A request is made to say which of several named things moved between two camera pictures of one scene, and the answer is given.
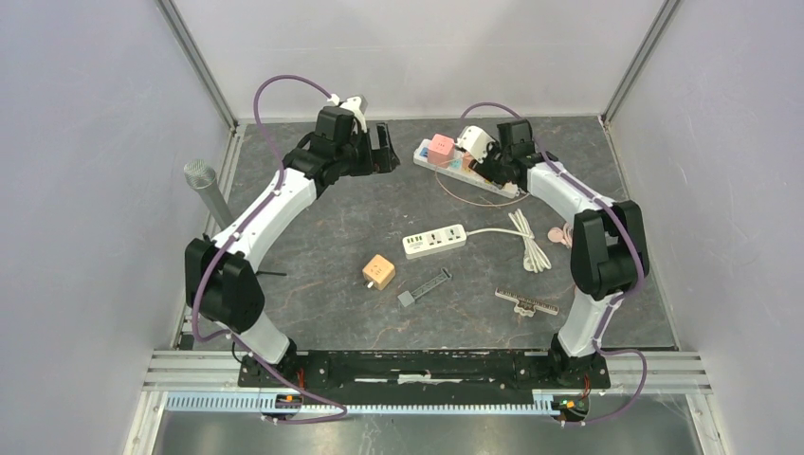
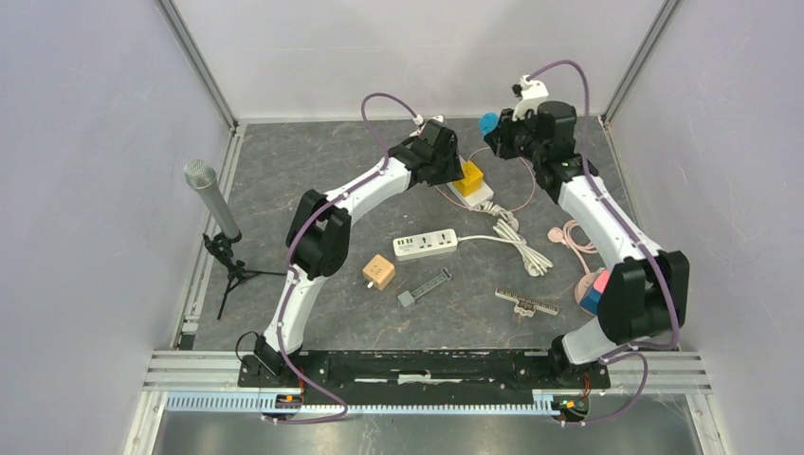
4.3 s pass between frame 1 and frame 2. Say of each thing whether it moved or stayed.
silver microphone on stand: stayed
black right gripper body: moved
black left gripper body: moved
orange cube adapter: stayed
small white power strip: moved
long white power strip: moved
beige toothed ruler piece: stayed
